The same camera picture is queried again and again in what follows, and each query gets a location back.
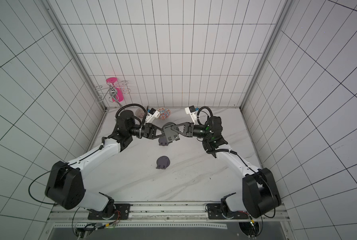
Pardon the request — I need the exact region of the pink cup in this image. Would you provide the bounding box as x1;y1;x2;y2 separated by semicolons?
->
106;77;124;105

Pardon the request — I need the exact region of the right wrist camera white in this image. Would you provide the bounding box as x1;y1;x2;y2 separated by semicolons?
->
184;106;199;125

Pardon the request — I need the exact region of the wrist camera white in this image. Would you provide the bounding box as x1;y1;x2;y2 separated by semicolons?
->
184;106;199;125
145;108;161;123

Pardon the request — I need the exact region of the black phone stand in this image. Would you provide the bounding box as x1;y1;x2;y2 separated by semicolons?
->
163;122;180;144

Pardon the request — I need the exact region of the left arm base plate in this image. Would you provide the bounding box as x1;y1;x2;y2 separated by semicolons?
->
88;203;131;221

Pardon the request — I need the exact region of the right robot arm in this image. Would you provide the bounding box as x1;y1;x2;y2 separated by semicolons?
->
163;106;282;218

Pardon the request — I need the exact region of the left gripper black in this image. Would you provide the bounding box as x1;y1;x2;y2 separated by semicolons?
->
130;122;169;140

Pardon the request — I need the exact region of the aluminium mounting rail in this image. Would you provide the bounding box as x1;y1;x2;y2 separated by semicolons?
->
48;202;289;229

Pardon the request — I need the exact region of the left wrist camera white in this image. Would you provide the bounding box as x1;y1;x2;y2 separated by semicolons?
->
145;108;161;123

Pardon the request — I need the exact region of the colourful patterned bowl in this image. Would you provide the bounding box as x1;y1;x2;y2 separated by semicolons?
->
157;108;171;120

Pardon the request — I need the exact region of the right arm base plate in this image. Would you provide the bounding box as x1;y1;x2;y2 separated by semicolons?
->
205;203;249;220

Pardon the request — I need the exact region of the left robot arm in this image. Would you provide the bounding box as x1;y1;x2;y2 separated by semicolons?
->
45;105;160;212

